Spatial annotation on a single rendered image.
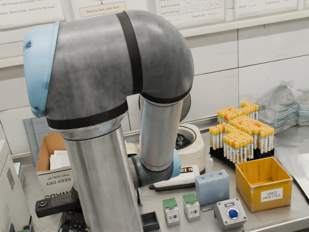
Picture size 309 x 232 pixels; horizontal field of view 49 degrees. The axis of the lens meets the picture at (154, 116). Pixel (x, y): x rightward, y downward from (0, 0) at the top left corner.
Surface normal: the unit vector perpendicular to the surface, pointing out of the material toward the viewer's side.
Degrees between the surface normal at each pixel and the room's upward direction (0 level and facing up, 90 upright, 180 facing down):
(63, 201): 2
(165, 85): 129
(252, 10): 93
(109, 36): 46
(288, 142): 0
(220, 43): 90
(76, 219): 90
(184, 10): 94
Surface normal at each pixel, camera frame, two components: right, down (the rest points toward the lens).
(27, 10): 0.20, 0.40
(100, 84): 0.46, 0.33
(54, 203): -0.12, -0.89
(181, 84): 0.63, 0.63
